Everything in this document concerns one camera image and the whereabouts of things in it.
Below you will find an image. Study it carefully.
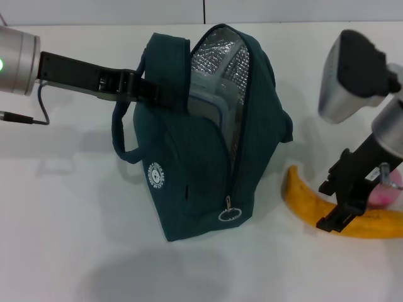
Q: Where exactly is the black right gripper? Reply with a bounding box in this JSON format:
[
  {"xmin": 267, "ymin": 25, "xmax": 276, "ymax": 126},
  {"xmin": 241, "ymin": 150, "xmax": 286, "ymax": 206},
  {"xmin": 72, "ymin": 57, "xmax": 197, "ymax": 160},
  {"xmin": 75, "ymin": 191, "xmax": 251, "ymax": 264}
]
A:
[{"xmin": 316, "ymin": 133, "xmax": 394, "ymax": 233}]

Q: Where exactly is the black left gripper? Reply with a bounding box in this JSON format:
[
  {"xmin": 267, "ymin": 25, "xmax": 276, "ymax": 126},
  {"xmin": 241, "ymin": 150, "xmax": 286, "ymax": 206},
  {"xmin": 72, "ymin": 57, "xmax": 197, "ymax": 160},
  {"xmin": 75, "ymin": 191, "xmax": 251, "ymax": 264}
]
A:
[{"xmin": 37, "ymin": 52, "xmax": 176, "ymax": 109}]

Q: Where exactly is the yellow banana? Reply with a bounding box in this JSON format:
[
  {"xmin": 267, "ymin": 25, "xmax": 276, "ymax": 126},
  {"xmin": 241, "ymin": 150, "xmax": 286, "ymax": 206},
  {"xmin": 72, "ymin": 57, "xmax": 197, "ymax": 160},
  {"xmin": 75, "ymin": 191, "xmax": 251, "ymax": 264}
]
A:
[{"xmin": 283, "ymin": 165, "xmax": 403, "ymax": 238}]

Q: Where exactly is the pink peach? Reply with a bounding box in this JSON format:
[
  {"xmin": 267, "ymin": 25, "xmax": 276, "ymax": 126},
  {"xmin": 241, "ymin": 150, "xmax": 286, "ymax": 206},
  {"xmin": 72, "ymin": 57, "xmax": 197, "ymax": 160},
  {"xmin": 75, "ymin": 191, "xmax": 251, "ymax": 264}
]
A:
[{"xmin": 368, "ymin": 168, "xmax": 403, "ymax": 208}]

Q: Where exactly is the clear food container blue seal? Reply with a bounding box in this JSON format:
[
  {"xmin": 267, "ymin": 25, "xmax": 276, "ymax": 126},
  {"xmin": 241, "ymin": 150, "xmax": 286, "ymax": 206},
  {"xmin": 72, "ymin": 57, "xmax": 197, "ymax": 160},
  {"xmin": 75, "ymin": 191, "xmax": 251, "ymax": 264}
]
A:
[{"xmin": 187, "ymin": 72, "xmax": 236, "ymax": 125}]

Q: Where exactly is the dark teal insulated lunch bag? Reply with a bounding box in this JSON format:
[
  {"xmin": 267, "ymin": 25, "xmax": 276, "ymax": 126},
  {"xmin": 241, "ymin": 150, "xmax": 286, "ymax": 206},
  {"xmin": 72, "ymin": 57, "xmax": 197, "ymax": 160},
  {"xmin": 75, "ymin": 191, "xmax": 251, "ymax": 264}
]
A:
[{"xmin": 111, "ymin": 23, "xmax": 295, "ymax": 243}]

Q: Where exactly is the zipper pull with clear ring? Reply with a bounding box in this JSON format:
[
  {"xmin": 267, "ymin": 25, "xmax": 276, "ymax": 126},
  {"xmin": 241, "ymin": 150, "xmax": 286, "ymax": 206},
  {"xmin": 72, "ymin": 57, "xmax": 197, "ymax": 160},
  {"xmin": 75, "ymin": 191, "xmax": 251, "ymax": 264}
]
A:
[{"xmin": 217, "ymin": 194, "xmax": 242, "ymax": 223}]

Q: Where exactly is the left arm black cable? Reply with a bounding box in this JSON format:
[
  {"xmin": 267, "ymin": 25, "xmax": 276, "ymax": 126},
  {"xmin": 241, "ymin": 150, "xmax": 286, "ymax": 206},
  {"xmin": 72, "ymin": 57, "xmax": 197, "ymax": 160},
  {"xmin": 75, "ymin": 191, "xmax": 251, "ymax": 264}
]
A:
[{"xmin": 0, "ymin": 84, "xmax": 51, "ymax": 126}]

